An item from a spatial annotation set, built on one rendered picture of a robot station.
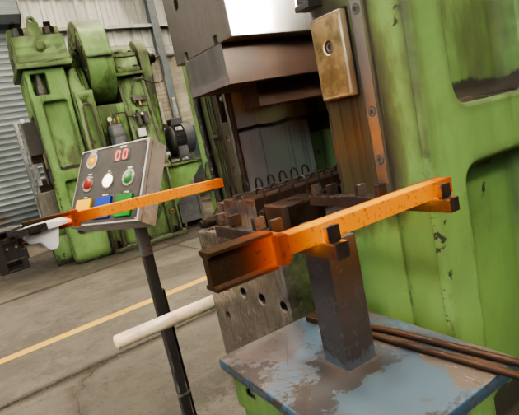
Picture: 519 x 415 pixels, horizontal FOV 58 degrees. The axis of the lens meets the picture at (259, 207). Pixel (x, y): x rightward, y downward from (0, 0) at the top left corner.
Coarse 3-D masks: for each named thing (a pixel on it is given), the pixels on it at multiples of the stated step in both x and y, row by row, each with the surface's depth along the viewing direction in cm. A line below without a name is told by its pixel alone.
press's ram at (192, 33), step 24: (168, 0) 122; (192, 0) 112; (216, 0) 104; (240, 0) 104; (264, 0) 107; (288, 0) 111; (168, 24) 125; (192, 24) 115; (216, 24) 106; (240, 24) 104; (264, 24) 108; (288, 24) 111; (192, 48) 118
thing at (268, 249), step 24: (408, 192) 63; (432, 192) 66; (336, 216) 58; (360, 216) 59; (384, 216) 61; (240, 240) 51; (264, 240) 52; (288, 240) 53; (312, 240) 55; (216, 264) 49; (240, 264) 51; (264, 264) 53; (216, 288) 49
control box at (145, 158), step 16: (128, 144) 155; (144, 144) 150; (160, 144) 154; (96, 160) 162; (112, 160) 157; (128, 160) 153; (144, 160) 148; (160, 160) 153; (80, 176) 165; (96, 176) 160; (112, 176) 154; (144, 176) 147; (160, 176) 153; (80, 192) 162; (96, 192) 157; (112, 192) 153; (128, 192) 148; (144, 192) 146; (144, 208) 146; (96, 224) 153; (112, 224) 150; (128, 224) 149; (144, 224) 147
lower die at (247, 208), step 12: (300, 180) 127; (312, 180) 125; (324, 180) 125; (336, 180) 128; (276, 192) 118; (288, 192) 119; (300, 192) 121; (228, 204) 124; (240, 204) 119; (252, 204) 114; (252, 216) 116
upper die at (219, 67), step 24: (216, 48) 109; (240, 48) 110; (264, 48) 114; (288, 48) 118; (312, 48) 122; (192, 72) 122; (216, 72) 112; (240, 72) 110; (264, 72) 114; (288, 72) 118; (312, 72) 123; (192, 96) 125
